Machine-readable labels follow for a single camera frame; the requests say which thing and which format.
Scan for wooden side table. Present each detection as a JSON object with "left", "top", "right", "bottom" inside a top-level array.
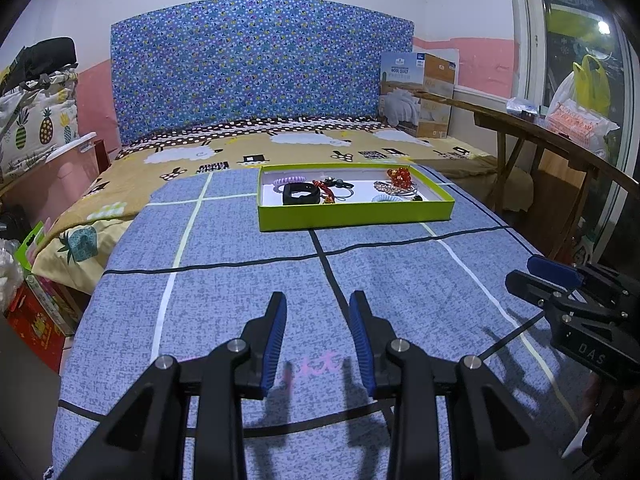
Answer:
[{"left": 414, "top": 90, "right": 640, "bottom": 261}]

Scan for green shallow tray box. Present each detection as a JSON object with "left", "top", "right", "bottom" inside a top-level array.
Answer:
[{"left": 257, "top": 162, "right": 454, "bottom": 232}]

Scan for black cord beaded hair tie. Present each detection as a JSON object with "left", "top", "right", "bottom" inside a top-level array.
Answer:
[{"left": 322, "top": 176, "right": 356, "bottom": 201}]

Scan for red bead silver bangles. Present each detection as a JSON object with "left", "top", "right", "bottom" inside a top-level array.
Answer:
[{"left": 386, "top": 167, "right": 416, "bottom": 196}]

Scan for pineapple print storage bag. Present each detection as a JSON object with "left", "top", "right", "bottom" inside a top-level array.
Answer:
[{"left": 1, "top": 66, "right": 79, "bottom": 185}]

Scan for blue grey grid blanket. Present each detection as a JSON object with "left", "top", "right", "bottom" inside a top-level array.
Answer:
[{"left": 52, "top": 169, "right": 588, "bottom": 479}]

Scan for yellow sheep print bedsheet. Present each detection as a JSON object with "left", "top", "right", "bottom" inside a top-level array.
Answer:
[{"left": 29, "top": 123, "right": 536, "bottom": 296}]

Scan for pink storage bin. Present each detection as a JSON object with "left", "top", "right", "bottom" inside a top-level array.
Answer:
[{"left": 1, "top": 132, "right": 99, "bottom": 226}]

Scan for cardboard bedding box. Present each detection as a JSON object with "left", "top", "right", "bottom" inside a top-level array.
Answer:
[{"left": 378, "top": 52, "right": 457, "bottom": 139}]

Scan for red woven knot bracelet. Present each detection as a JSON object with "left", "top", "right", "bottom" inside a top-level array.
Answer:
[{"left": 311, "top": 179, "right": 336, "bottom": 205}]

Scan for person right hand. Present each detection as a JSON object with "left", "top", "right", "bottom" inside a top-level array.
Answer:
[{"left": 582, "top": 374, "right": 639, "bottom": 467}]

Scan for black wrist band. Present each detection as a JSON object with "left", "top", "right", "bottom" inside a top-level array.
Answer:
[{"left": 282, "top": 182, "right": 321, "bottom": 206}]

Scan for yellow plastic bag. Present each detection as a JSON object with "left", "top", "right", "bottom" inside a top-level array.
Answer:
[{"left": 573, "top": 54, "right": 611, "bottom": 117}]

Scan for blue patterned headboard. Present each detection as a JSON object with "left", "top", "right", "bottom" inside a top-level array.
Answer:
[{"left": 111, "top": 0, "right": 414, "bottom": 144}]

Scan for red gift box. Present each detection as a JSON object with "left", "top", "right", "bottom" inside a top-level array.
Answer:
[{"left": 4, "top": 282, "right": 66, "bottom": 374}]

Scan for purple spiral hair tie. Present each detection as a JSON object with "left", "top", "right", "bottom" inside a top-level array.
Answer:
[{"left": 271, "top": 173, "right": 307, "bottom": 194}]

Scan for green paper bag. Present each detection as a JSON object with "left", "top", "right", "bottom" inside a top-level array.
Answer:
[{"left": 14, "top": 221, "right": 47, "bottom": 272}]

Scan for white pink plastic bag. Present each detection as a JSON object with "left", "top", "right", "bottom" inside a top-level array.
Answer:
[{"left": 544, "top": 73, "right": 620, "bottom": 159}]

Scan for black bag on top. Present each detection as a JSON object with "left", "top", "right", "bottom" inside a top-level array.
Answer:
[{"left": 1, "top": 37, "right": 78, "bottom": 94}]

